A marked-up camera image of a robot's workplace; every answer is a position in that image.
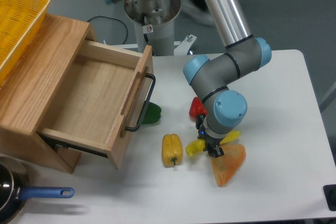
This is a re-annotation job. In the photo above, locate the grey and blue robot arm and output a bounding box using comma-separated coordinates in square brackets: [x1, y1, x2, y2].
[104, 0, 272, 158]

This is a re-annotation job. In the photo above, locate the yellow banana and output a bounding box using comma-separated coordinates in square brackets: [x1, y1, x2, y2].
[185, 130, 241, 157]

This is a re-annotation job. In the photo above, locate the wooden drawer cabinet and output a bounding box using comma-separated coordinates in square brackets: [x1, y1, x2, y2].
[1, 14, 96, 173]

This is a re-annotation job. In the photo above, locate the blue handled frying pan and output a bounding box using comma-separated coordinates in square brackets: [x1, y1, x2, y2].
[1, 156, 75, 223]

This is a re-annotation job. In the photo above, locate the open wooden drawer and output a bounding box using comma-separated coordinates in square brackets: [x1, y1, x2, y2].
[37, 40, 155, 168]

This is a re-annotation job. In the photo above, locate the orange triangular toast slice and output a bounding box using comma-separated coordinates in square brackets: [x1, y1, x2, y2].
[211, 144, 246, 187]

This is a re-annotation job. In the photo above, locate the green bell pepper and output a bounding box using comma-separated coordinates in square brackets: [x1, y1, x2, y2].
[142, 102, 162, 124]

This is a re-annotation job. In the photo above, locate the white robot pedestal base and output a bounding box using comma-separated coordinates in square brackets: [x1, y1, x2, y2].
[124, 0, 197, 56]

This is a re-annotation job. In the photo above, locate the black cable on floor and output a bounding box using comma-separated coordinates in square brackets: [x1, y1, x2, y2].
[87, 15, 138, 46]

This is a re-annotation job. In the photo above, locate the yellow plastic basket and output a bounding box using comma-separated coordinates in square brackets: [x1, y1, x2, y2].
[1, 0, 51, 83]

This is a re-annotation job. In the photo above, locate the yellow bell pepper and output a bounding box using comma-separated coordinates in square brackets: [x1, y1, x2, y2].
[162, 134, 183, 167]

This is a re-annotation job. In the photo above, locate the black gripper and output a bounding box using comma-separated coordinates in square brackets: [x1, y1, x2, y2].
[196, 114, 226, 158]

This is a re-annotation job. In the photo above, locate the black table edge fixture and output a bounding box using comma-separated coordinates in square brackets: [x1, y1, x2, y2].
[323, 184, 336, 211]

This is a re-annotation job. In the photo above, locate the red bell pepper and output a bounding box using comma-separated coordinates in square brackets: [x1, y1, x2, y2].
[188, 97, 207, 121]

